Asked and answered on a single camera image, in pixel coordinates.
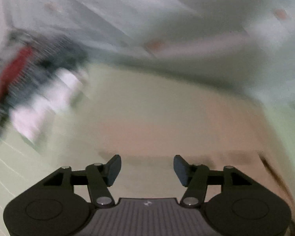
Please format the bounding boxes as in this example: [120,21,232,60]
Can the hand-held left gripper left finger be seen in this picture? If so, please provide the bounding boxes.
[43,154,122,206]

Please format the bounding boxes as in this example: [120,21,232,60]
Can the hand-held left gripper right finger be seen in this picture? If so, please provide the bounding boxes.
[173,154,252,206]

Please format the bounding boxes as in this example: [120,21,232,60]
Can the beige long-sleeve garment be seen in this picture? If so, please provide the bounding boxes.
[88,88,293,202]

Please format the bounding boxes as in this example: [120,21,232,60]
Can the green grid mat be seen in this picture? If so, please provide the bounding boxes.
[0,64,295,236]

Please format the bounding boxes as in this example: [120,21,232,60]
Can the white garment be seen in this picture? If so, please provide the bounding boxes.
[10,67,89,143]

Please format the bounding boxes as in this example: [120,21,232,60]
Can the denim jeans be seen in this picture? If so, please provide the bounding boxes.
[37,34,89,79]

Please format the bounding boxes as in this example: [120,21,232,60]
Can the dark striped garment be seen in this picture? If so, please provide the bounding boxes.
[7,36,72,104]

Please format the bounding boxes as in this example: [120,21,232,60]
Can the red garment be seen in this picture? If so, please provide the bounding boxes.
[0,47,33,101]

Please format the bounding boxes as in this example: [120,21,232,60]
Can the light blue printed bedsheet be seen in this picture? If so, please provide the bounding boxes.
[0,0,295,113]

